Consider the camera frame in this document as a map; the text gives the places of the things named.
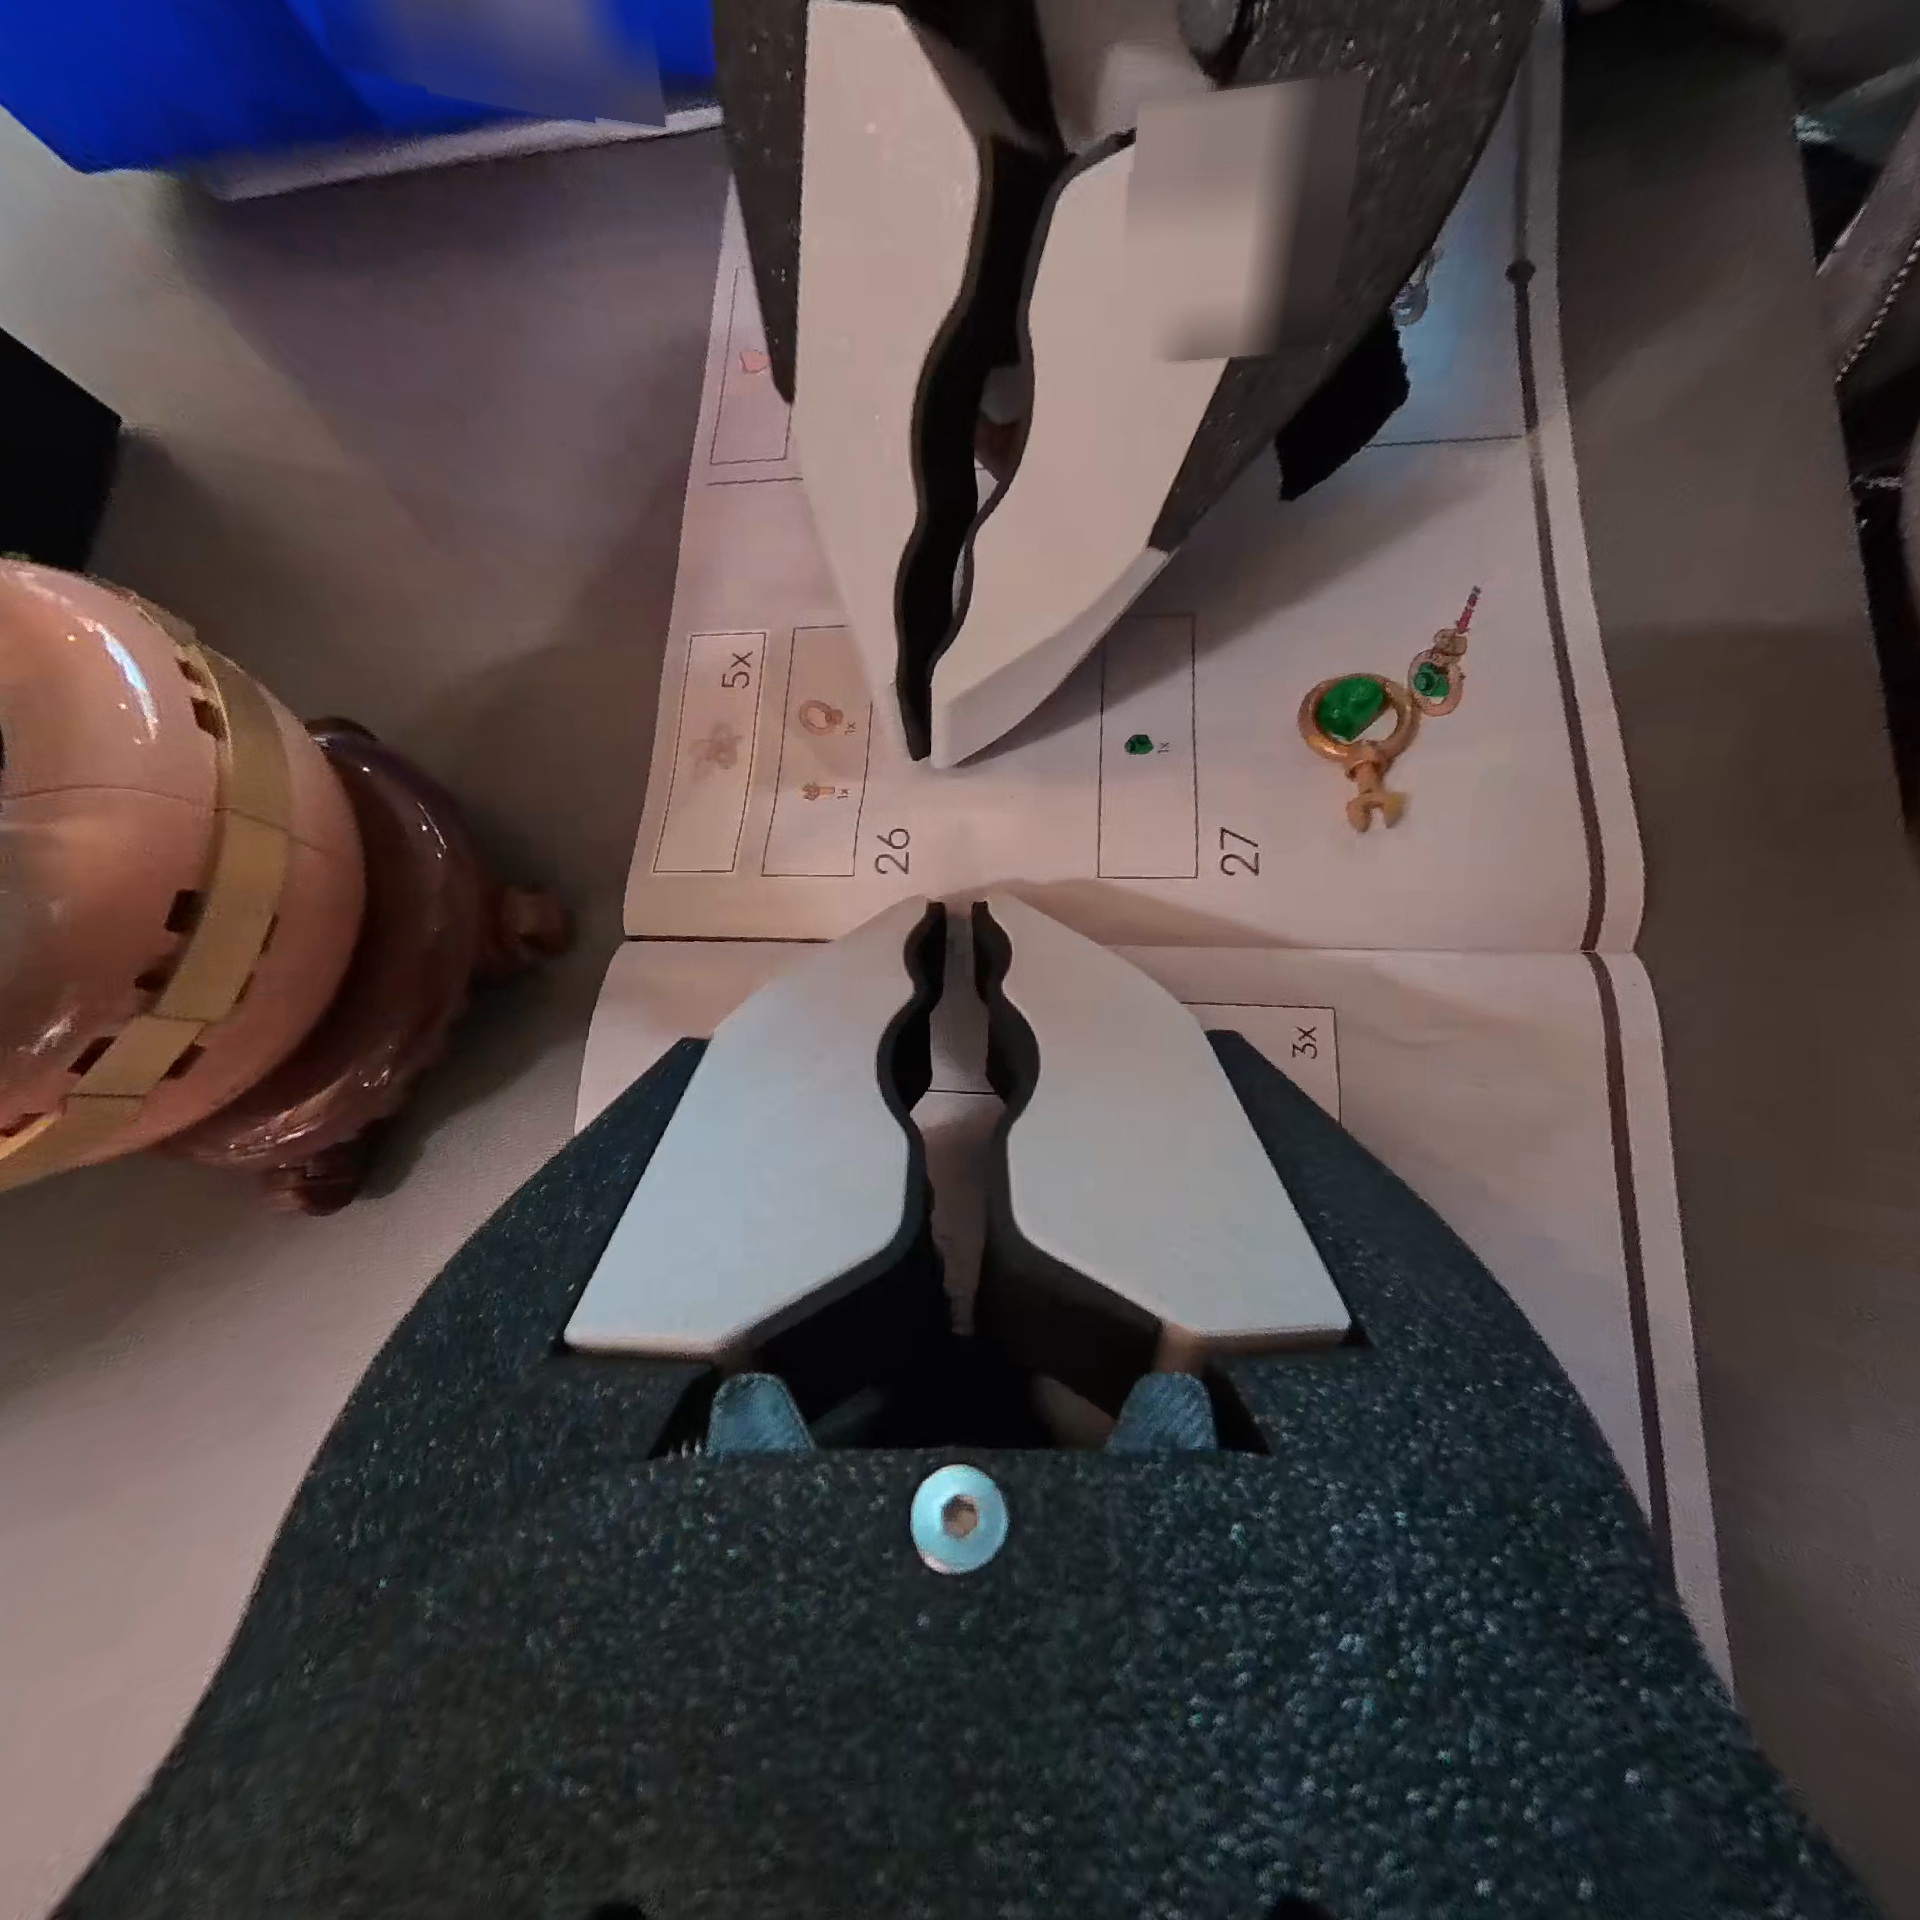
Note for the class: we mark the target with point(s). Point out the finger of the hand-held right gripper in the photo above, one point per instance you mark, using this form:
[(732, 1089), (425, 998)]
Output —
[(1080, 481), (879, 301)]

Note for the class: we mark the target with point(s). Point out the blue cloth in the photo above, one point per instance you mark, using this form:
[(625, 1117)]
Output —
[(120, 60)]

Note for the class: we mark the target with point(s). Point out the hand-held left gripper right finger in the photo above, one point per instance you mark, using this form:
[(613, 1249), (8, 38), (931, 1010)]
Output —
[(1155, 1171)]

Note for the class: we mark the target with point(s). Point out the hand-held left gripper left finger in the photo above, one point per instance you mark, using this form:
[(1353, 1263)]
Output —
[(764, 1171)]

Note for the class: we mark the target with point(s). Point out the white instruction booklet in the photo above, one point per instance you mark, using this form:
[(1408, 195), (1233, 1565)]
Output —
[(1425, 1081)]

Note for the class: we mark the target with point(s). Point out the brick orchid model pink pot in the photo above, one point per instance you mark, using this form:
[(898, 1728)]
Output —
[(90, 721)]

